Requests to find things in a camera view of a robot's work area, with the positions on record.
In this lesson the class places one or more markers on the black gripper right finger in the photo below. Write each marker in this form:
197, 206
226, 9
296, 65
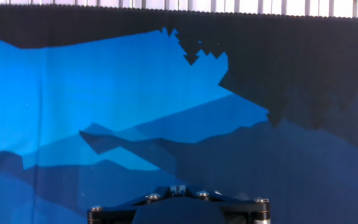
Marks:
244, 209

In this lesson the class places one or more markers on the white vertical slatted blinds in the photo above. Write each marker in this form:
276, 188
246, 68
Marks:
259, 5

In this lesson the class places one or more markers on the blue geometric patterned backdrop cloth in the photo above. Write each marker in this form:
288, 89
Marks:
104, 93

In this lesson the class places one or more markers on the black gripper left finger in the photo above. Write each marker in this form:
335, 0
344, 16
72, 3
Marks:
113, 213

